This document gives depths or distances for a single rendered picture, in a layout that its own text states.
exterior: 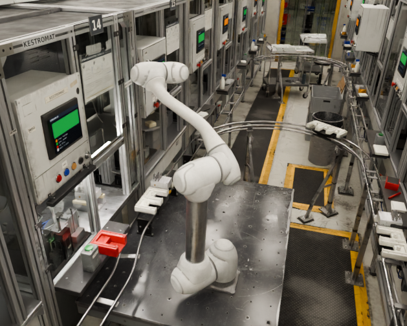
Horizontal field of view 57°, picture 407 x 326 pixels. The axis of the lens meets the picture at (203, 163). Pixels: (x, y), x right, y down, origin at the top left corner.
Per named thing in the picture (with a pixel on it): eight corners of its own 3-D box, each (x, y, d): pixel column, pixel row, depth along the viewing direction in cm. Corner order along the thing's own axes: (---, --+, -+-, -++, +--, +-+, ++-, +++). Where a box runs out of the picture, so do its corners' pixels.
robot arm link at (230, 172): (232, 140, 176) (209, 147, 169) (252, 173, 171) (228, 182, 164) (220, 154, 186) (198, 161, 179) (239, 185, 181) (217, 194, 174)
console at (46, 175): (44, 206, 158) (22, 101, 136) (-12, 195, 164) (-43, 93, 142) (96, 161, 194) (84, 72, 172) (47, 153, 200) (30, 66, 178)
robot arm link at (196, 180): (217, 288, 201) (182, 307, 190) (198, 269, 213) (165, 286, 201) (226, 163, 163) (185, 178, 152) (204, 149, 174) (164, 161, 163)
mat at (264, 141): (263, 201, 408) (263, 200, 408) (210, 192, 422) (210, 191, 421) (295, 70, 906) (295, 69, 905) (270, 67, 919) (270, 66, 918)
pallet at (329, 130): (305, 132, 378) (307, 122, 373) (312, 128, 387) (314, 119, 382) (338, 143, 355) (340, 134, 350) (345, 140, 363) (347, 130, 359)
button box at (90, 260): (93, 272, 187) (90, 254, 182) (79, 269, 189) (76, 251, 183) (101, 262, 194) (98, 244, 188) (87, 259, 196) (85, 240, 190)
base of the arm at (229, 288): (241, 268, 225) (242, 260, 222) (234, 295, 206) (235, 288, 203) (211, 261, 229) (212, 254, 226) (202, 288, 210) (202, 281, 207)
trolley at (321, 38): (323, 85, 798) (332, 37, 752) (296, 83, 804) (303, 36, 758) (318, 74, 872) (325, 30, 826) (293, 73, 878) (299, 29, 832)
